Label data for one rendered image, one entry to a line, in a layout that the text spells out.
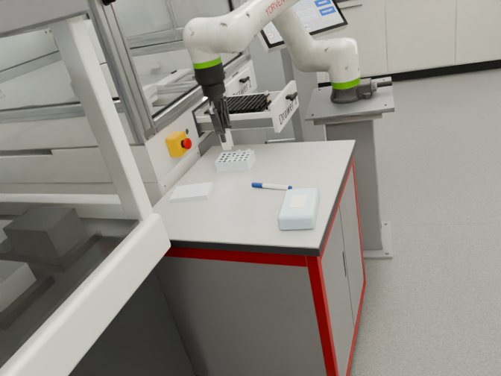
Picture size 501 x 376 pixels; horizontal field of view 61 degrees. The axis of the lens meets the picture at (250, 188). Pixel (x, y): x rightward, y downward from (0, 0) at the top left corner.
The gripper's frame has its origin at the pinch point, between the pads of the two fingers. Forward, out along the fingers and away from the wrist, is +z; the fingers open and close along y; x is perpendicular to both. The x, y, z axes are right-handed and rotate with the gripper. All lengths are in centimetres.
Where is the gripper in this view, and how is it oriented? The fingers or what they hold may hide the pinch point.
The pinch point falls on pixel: (226, 139)
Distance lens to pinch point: 147.1
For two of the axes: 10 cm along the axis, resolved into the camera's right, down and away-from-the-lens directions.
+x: 9.5, -0.5, -3.2
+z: 2.0, 8.6, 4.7
